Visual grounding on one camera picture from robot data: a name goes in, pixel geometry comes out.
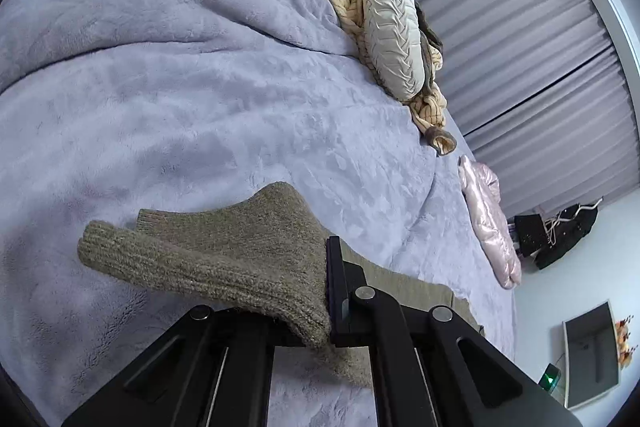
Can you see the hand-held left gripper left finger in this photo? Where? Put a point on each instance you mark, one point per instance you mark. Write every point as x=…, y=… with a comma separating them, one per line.
x=225, y=357

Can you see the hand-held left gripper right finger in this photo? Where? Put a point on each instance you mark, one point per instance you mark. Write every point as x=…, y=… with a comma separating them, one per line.
x=340, y=297

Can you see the olive knit sweater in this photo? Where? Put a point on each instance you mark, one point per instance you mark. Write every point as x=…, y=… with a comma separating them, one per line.
x=240, y=252

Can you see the white clothes hanger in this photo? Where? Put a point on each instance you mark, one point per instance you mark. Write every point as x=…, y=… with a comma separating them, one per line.
x=575, y=210

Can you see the pink shiny puffer jacket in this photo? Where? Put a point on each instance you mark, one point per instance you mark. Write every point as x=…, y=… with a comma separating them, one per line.
x=487, y=217

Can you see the green lit device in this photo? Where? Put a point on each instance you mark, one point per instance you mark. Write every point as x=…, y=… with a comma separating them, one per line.
x=550, y=377

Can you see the white framed monitor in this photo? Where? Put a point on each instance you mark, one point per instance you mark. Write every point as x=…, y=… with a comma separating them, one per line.
x=590, y=352

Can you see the lavender fleece blanket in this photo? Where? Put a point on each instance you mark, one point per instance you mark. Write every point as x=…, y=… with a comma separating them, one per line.
x=150, y=107

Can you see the beige quilted pillow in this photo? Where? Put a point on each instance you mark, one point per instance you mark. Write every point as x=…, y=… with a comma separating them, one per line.
x=395, y=32

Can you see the orange flower bunch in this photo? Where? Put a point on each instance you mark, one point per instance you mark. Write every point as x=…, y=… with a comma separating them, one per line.
x=625, y=342

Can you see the grey pleated curtain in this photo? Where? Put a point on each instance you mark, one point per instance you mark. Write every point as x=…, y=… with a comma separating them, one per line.
x=520, y=32

